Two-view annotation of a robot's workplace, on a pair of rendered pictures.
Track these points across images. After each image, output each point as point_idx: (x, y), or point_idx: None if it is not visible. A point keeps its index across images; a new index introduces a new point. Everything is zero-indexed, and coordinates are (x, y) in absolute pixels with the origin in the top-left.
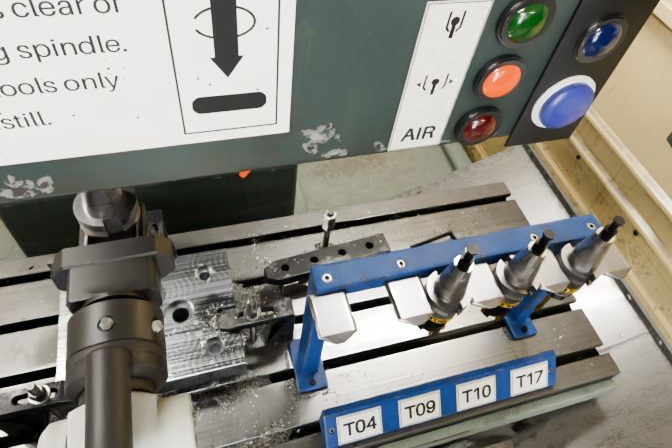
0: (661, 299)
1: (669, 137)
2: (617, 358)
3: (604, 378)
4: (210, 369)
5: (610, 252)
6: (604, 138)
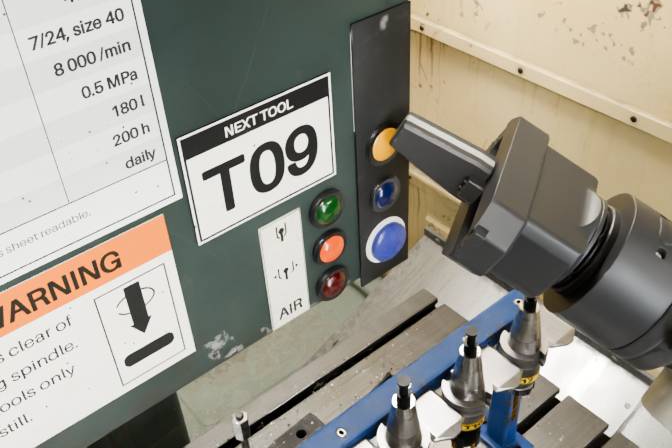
0: None
1: (442, 251)
2: (635, 434)
3: None
4: None
5: (549, 320)
6: None
